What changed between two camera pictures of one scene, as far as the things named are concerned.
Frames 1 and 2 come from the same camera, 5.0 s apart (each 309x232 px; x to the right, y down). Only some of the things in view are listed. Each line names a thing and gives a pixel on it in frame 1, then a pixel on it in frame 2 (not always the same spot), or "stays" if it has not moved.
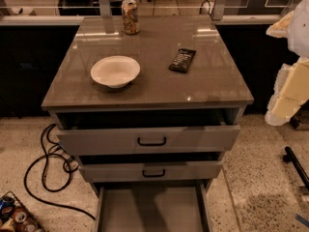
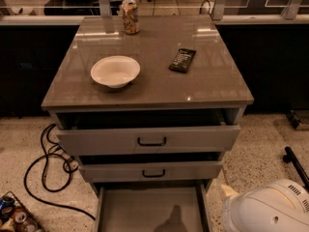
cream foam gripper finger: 281,28 → 229,191
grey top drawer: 147,133 stays
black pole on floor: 290,157 stays
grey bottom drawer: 153,207 stays
